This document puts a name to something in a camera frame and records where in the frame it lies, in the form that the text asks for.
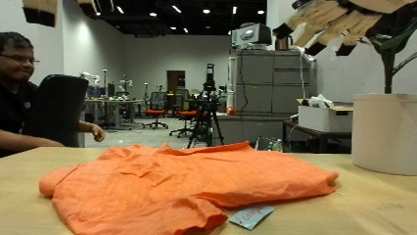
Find copper kettle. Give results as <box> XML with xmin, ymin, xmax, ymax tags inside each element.
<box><xmin>274</xmin><ymin>34</ymin><xmax>294</xmax><ymax>52</ymax></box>

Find green plastic bottles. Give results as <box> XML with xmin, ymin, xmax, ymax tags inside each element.
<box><xmin>265</xmin><ymin>138</ymin><xmax>283</xmax><ymax>153</ymax></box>

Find pale blue hang tag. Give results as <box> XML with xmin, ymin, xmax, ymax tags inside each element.
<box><xmin>227</xmin><ymin>205</ymin><xmax>277</xmax><ymax>231</ymax></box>

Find low grey counter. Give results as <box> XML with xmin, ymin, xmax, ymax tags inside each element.
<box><xmin>213</xmin><ymin>113</ymin><xmax>290</xmax><ymax>147</ymax></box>

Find orange button shirt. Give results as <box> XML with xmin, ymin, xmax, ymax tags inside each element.
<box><xmin>37</xmin><ymin>140</ymin><xmax>339</xmax><ymax>235</ymax></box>

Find white cardboard box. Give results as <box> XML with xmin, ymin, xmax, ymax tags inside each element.
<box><xmin>297</xmin><ymin>104</ymin><xmax>354</xmax><ymax>133</ymax></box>

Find grey boxy monitor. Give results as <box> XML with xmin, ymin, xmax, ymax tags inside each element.
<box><xmin>230</xmin><ymin>23</ymin><xmax>273</xmax><ymax>51</ymax></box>

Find white power strip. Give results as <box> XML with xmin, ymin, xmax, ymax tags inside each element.
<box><xmin>298</xmin><ymin>48</ymin><xmax>317</xmax><ymax>63</ymax></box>

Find black office chair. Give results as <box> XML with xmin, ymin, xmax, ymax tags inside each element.
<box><xmin>24</xmin><ymin>73</ymin><xmax>89</xmax><ymax>148</ymax></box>

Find grey filing cabinet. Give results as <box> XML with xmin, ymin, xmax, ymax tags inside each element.
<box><xmin>233</xmin><ymin>48</ymin><xmax>318</xmax><ymax>117</ymax></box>

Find man in black shirt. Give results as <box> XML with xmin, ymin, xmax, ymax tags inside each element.
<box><xmin>0</xmin><ymin>31</ymin><xmax>106</xmax><ymax>159</ymax></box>

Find long grey work desk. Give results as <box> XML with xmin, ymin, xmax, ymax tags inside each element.
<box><xmin>84</xmin><ymin>98</ymin><xmax>145</xmax><ymax>130</ymax></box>

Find black camera tripod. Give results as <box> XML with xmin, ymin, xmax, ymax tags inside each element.
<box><xmin>186</xmin><ymin>63</ymin><xmax>225</xmax><ymax>150</ymax></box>

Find crumpled white paper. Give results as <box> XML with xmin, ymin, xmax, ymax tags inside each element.
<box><xmin>306</xmin><ymin>93</ymin><xmax>335</xmax><ymax>110</ymax></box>

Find brown door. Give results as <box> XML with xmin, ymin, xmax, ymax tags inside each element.
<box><xmin>165</xmin><ymin>70</ymin><xmax>187</xmax><ymax>94</ymax></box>

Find green leafy plant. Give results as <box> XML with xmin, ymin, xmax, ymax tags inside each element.
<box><xmin>369</xmin><ymin>6</ymin><xmax>417</xmax><ymax>95</ymax></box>

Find dark side table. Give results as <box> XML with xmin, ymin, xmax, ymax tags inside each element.
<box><xmin>282</xmin><ymin>119</ymin><xmax>353</xmax><ymax>155</ymax></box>

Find white round plant pot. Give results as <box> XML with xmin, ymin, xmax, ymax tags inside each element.
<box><xmin>350</xmin><ymin>93</ymin><xmax>417</xmax><ymax>176</ymax></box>

